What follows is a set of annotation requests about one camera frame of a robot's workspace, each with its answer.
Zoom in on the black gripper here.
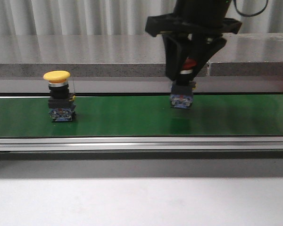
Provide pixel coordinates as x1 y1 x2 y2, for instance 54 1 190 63
145 0 242 81

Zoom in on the grey stone slab right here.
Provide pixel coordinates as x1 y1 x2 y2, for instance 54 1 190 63
207 33 283 77

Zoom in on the grey stone slab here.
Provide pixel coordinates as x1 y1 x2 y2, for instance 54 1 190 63
0 35 209 78
207 33 283 77

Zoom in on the green conveyor belt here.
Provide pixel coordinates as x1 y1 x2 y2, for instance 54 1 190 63
0 95 283 137

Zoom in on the grey stone slab left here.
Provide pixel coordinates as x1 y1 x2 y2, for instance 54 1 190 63
0 35 209 78

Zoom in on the white corrugated curtain backdrop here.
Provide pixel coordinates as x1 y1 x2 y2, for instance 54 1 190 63
0 0 283 35

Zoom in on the white conveyor back panel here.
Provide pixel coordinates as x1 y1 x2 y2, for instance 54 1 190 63
0 76 283 95

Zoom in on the black cable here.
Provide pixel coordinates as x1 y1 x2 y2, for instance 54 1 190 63
232 0 269 17

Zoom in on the aluminium conveyor front rail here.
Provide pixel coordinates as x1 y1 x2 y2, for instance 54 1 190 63
0 136 283 153

